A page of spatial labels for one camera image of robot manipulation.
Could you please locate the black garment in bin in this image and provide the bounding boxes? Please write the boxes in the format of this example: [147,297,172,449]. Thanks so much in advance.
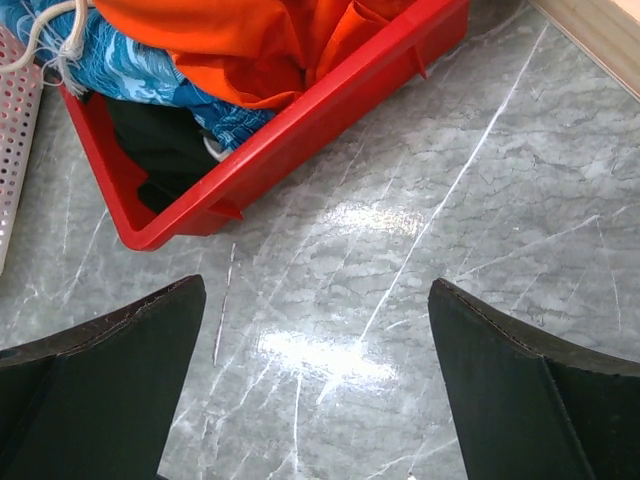
[105,98,219,214]

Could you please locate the orange drawstring shorts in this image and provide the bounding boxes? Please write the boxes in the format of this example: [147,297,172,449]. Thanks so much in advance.
[95,0,410,111]

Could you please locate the white perforated laundry basket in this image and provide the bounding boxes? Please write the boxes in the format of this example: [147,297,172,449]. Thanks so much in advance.
[0,23,45,274]

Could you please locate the wooden clothes rack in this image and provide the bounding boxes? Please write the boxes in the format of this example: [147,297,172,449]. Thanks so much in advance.
[532,0,639,99]

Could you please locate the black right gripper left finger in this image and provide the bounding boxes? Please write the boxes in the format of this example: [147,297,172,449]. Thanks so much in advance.
[1,275,206,479]

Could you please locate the red plastic bin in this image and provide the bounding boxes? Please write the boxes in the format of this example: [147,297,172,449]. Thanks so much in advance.
[61,0,470,251]

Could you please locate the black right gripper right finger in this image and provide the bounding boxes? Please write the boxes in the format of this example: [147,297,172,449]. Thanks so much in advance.
[428,279,639,479]

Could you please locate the blue leaf-patterned shorts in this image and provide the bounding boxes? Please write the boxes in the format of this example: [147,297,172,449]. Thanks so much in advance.
[1,1,275,151]

